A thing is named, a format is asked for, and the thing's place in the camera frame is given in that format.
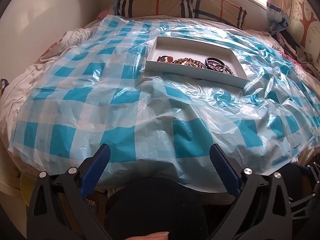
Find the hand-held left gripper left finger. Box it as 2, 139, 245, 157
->
26, 144, 111, 240

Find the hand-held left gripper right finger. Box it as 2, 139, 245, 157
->
209, 144, 293, 240

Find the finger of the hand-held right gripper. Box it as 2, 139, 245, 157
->
299, 162, 320, 184
287, 187, 320, 222

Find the pink bead bracelet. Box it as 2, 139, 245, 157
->
186, 59, 207, 68

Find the black band bracelet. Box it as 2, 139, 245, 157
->
205, 57, 225, 67

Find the white shallow cardboard box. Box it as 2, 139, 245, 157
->
145, 36, 249, 89

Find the person's left hand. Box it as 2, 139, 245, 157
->
124, 231, 170, 240

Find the blue checked plastic sheet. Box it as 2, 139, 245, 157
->
7, 15, 320, 193

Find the pile of clothes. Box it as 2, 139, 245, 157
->
275, 27, 320, 80

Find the tree pattern headboard panel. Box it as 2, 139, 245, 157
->
287, 0, 320, 53

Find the pink cloth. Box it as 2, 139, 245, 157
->
96, 9, 112, 19

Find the tan plaid pillow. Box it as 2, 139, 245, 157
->
116, 0, 248, 29

